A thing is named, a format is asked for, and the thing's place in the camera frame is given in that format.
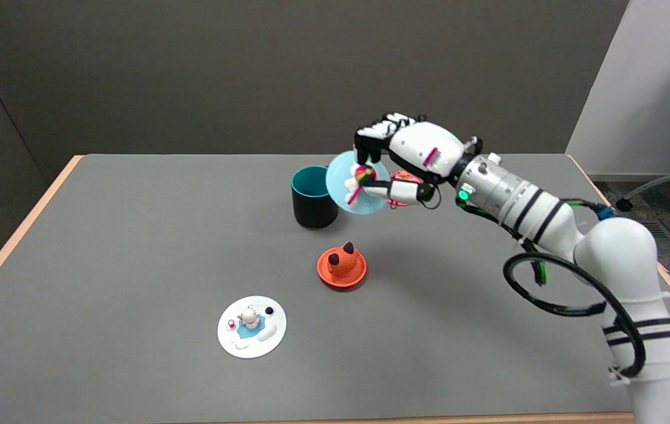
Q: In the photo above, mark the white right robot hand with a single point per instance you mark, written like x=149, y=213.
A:
x=423, y=144

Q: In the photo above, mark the light blue lid with lollipop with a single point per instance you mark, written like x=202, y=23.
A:
x=338, y=176

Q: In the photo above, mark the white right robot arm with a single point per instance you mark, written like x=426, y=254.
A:
x=617, y=253

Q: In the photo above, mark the pink cup lid with figures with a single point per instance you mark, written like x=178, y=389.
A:
x=401, y=202

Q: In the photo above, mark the orange cup lid with fox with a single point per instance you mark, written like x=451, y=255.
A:
x=341, y=266

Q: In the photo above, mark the white cup lid with cat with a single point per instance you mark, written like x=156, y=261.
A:
x=252, y=330

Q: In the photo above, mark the black mug teal inside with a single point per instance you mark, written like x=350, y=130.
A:
x=311, y=206

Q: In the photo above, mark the office chair base with castors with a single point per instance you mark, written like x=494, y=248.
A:
x=659, y=182

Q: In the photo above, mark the floor vent grille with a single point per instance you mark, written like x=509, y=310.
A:
x=664, y=231

